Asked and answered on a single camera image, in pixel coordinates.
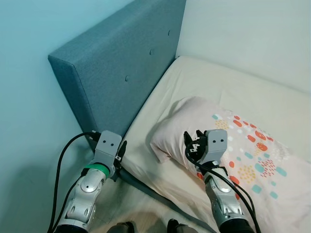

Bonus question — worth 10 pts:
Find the pink pillow with coloured dots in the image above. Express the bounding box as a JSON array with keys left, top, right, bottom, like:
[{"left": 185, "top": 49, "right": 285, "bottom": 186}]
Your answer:
[{"left": 149, "top": 96, "right": 311, "bottom": 233}]

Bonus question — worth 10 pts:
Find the cream mattress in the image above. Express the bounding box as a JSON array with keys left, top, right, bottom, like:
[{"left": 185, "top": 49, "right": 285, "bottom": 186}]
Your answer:
[{"left": 118, "top": 55, "right": 311, "bottom": 233}]

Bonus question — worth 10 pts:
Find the robot left leg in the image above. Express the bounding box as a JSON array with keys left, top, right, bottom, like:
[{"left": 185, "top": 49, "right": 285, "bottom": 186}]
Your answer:
[{"left": 106, "top": 221, "right": 136, "bottom": 233}]

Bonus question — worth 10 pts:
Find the robot leg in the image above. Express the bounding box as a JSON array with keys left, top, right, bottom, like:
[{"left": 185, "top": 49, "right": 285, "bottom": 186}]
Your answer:
[
  {"left": 167, "top": 219, "right": 199, "bottom": 233},
  {"left": 106, "top": 221, "right": 136, "bottom": 233}
]

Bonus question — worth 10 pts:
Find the robot right leg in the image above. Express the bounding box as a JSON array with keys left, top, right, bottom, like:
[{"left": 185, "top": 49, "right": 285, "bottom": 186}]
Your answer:
[{"left": 167, "top": 219, "right": 199, "bottom": 233}]

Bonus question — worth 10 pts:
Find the blue fabric headboard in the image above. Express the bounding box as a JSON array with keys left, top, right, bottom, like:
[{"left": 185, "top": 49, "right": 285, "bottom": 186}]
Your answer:
[{"left": 48, "top": 0, "right": 187, "bottom": 152}]

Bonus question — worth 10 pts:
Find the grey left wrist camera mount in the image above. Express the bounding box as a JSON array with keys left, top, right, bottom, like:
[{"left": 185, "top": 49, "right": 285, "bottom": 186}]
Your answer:
[{"left": 92, "top": 130, "right": 123, "bottom": 169}]

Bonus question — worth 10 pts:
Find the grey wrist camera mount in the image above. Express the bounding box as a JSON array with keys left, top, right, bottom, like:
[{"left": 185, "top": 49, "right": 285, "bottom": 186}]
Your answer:
[
  {"left": 201, "top": 129, "right": 229, "bottom": 166},
  {"left": 92, "top": 130, "right": 123, "bottom": 169}
]

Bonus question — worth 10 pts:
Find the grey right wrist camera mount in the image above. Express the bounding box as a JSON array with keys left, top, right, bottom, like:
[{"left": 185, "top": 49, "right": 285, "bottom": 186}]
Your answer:
[{"left": 201, "top": 129, "right": 229, "bottom": 166}]

